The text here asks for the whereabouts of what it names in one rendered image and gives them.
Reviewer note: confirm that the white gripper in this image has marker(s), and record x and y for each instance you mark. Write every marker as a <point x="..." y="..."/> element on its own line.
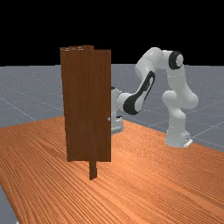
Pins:
<point x="117" y="126"/>

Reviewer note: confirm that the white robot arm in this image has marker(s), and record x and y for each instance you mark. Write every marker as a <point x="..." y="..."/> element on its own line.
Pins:
<point x="176" y="87"/>

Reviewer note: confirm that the brown wooden door in frame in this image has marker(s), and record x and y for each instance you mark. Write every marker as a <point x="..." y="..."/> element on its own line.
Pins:
<point x="87" y="105"/>

